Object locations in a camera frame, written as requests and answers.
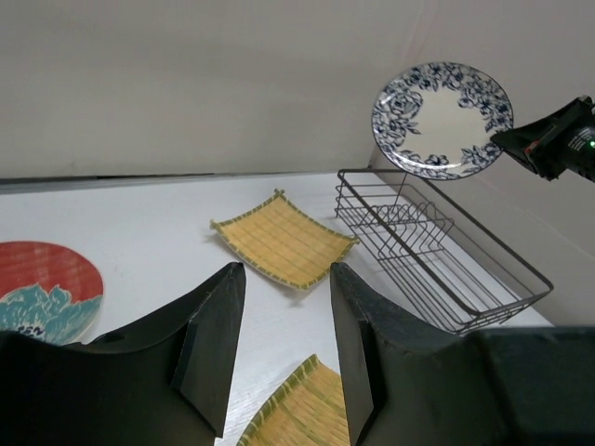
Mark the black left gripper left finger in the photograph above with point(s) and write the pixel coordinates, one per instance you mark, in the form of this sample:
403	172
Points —
164	379

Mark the dark wire dish rack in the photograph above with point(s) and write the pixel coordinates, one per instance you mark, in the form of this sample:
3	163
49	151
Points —
444	264

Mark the red teal floral plate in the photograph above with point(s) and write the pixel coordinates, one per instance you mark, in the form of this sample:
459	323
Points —
48	291

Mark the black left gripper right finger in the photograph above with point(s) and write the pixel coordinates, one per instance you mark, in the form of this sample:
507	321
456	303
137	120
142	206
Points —
406	382

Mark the fan-shaped bamboo tray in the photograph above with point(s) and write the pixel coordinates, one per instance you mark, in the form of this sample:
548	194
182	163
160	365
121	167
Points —
308	408

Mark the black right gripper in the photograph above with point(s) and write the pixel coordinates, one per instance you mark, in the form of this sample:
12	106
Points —
561	141

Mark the square bamboo tray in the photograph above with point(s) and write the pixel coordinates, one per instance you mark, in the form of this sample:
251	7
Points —
283	243

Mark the blue white floral plate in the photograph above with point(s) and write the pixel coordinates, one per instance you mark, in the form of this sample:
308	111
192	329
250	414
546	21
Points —
435	120

